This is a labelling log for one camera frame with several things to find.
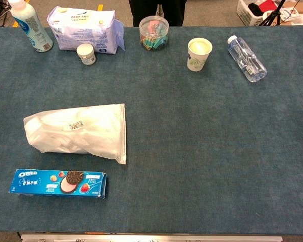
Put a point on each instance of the white zip plastic bag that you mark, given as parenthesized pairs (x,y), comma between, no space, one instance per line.
(91,133)

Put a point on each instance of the teal blue felt table mat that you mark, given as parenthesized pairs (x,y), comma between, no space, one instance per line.
(192,138)

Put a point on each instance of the white paper cup leaf print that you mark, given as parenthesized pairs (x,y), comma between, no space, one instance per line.
(198,56)

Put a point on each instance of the clear tub of binder clips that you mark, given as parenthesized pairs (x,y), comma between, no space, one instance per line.
(154,32)

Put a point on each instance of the small white lidded jar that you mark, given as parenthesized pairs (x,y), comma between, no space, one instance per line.
(86,54)

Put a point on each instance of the person in black trousers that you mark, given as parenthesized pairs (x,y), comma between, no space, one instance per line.
(144,11)

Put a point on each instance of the clear plastic water bottle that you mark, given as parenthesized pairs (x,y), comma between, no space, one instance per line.
(246,59)

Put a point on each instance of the lavender tissue pack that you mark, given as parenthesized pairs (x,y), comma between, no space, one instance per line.
(86,27)

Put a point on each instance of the blue Oreo cookie box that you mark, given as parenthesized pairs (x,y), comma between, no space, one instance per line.
(40,185)

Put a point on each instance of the white plastic laundry basket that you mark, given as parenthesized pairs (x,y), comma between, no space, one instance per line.
(252,13)

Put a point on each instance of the white pale green drink bottle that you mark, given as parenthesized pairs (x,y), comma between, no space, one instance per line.
(32,27)

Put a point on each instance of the black tripod stand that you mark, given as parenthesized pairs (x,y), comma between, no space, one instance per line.
(274,13)

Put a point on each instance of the silver metal table rail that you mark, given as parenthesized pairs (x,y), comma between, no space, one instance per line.
(151,238)

